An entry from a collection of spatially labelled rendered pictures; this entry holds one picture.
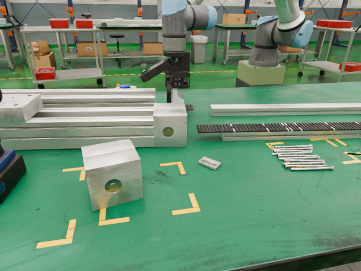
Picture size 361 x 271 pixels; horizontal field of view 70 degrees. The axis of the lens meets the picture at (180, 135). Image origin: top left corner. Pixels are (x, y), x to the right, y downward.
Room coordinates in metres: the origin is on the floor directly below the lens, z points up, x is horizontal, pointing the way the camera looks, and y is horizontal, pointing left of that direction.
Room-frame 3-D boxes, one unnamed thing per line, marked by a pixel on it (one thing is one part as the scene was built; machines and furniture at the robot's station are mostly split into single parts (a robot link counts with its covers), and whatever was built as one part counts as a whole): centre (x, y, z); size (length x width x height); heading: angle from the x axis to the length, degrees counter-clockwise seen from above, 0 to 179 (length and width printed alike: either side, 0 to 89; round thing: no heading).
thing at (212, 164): (0.54, -0.07, 0.78); 0.05 x 0.03 x 0.01; 55
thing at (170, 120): (0.68, 0.03, 0.83); 0.12 x 0.09 x 0.10; 4
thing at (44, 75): (3.57, 1.62, 0.50); 1.03 x 0.55 x 1.01; 114
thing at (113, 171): (0.44, 0.14, 0.83); 0.11 x 0.10 x 0.10; 24
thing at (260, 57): (1.37, -0.43, 0.92); 0.15 x 0.15 x 0.10
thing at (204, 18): (0.94, -0.05, 1.10); 0.11 x 0.11 x 0.08; 37
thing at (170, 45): (0.87, 0.03, 1.02); 0.08 x 0.08 x 0.05
